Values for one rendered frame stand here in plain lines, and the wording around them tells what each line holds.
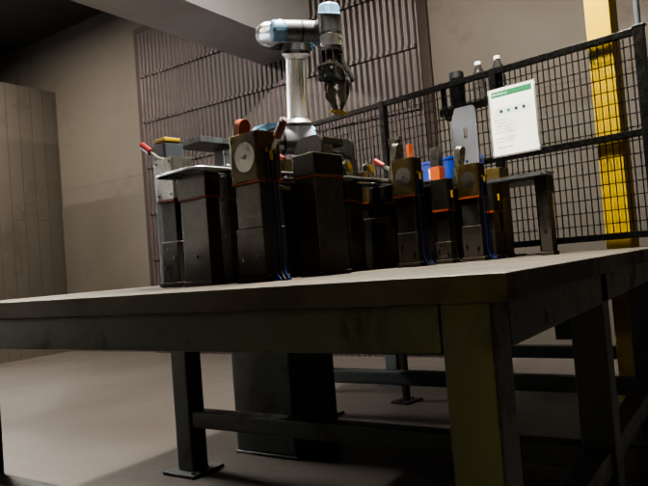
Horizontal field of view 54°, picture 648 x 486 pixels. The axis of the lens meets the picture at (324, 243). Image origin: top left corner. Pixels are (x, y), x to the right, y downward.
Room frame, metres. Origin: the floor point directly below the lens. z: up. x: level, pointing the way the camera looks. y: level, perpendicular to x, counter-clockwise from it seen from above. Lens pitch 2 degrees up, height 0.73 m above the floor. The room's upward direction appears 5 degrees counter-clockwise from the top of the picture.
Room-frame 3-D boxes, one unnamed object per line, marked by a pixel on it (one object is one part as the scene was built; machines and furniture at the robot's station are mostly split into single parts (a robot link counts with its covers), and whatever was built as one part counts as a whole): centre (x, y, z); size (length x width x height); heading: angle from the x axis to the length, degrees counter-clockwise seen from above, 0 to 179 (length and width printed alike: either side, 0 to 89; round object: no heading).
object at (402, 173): (2.04, -0.29, 0.87); 0.12 x 0.07 x 0.35; 47
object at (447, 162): (2.91, -0.59, 1.09); 0.30 x 0.17 x 0.13; 38
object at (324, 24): (2.16, -0.08, 1.56); 0.09 x 0.08 x 0.11; 16
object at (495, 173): (2.58, -0.71, 0.88); 0.08 x 0.08 x 0.36; 47
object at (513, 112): (2.80, -0.88, 1.30); 0.23 x 0.02 x 0.31; 47
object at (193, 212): (1.66, 0.31, 0.84); 0.12 x 0.05 x 0.29; 47
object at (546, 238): (2.32, -0.81, 0.84); 0.05 x 0.05 x 0.29; 47
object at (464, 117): (2.65, -0.62, 1.17); 0.12 x 0.01 x 0.34; 47
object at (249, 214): (1.55, 0.14, 0.88); 0.14 x 0.09 x 0.36; 47
